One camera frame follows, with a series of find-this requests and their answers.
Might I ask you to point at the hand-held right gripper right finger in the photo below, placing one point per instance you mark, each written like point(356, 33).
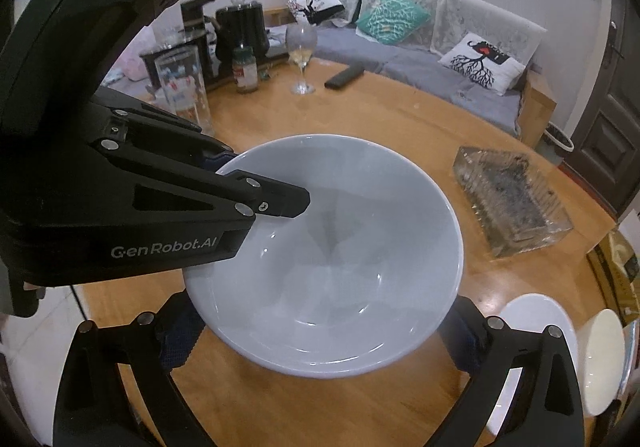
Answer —
point(462, 343)

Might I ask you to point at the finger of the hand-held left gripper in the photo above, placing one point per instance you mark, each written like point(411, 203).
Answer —
point(280, 201)
point(220, 160)

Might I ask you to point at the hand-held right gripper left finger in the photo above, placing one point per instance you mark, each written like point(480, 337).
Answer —
point(177, 342)

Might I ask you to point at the large white bowl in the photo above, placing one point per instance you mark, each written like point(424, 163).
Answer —
point(350, 252)

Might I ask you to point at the pink and white cloth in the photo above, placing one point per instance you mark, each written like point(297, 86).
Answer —
point(130, 72)

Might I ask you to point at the tall clear drinking glass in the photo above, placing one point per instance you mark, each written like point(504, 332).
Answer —
point(182, 87)

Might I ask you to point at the black tea tray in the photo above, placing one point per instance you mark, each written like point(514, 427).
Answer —
point(220, 72)

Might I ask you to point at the green-lidded glass jar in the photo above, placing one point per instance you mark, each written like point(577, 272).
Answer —
point(245, 72)

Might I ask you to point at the black kettle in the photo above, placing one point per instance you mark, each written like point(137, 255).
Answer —
point(242, 29)

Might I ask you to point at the black remote control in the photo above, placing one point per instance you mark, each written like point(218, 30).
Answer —
point(344, 77)

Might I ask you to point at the wine glass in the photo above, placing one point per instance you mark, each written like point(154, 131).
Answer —
point(301, 44)

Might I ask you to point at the cream bowl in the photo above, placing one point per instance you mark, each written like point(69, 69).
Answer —
point(605, 362)

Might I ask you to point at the glass ashtray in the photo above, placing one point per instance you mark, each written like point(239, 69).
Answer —
point(510, 199)

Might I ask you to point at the yellow bag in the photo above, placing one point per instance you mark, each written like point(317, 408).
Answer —
point(620, 262)

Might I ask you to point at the grey wooden-framed sofa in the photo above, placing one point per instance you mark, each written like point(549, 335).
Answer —
point(400, 67)

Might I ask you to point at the black and white cushion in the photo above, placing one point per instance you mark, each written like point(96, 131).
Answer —
point(315, 2)

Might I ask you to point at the teal leaf-print cushion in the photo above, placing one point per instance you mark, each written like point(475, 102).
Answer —
point(392, 17)

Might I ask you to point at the white waste basket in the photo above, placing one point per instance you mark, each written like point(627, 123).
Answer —
point(559, 136)

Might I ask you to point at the white tree-print cushion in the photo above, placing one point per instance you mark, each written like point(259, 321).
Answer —
point(482, 62)

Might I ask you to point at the dark brown door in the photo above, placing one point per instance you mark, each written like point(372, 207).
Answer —
point(612, 137)

